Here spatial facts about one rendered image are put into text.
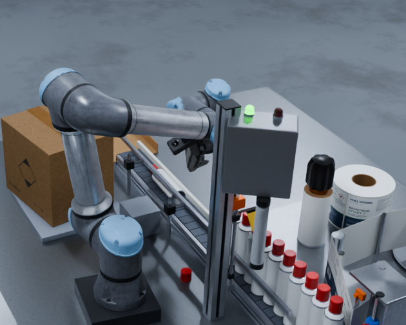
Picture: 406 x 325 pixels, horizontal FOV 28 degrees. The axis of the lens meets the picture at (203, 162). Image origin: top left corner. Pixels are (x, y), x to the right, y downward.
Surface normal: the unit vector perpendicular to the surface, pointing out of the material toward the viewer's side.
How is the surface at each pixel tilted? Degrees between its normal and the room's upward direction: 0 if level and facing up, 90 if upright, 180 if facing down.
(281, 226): 0
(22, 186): 90
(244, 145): 90
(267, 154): 90
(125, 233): 8
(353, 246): 90
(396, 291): 0
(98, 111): 61
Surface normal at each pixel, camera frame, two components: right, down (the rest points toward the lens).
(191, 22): 0.05, -0.86
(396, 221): 0.40, 0.48
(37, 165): -0.76, 0.29
